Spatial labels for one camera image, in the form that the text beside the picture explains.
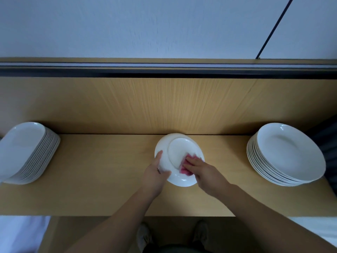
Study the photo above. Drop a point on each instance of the person's left hand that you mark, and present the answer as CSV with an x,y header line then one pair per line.
x,y
154,181

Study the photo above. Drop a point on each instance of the person's right hand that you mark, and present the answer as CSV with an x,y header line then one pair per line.
x,y
208,177

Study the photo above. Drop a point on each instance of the pink cleaning cloth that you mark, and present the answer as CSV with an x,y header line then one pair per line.
x,y
185,168

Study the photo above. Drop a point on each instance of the white glossy round plate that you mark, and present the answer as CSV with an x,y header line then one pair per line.
x,y
176,147

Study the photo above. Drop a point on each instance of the stack of white round plates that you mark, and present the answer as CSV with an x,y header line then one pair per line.
x,y
289,150

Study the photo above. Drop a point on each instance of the pile of white oblong plates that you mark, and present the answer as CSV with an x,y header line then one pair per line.
x,y
23,150

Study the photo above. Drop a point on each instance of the person's right forearm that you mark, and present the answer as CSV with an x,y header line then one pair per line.
x,y
274,224

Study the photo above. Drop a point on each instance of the person's left forearm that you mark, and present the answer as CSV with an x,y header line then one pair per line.
x,y
113,229

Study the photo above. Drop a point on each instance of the grey curtain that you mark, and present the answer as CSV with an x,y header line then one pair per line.
x,y
325,150

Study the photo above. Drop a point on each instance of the white bed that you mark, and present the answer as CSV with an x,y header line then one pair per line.
x,y
23,234

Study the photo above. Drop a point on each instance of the black wall rail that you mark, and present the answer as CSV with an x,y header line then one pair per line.
x,y
158,71

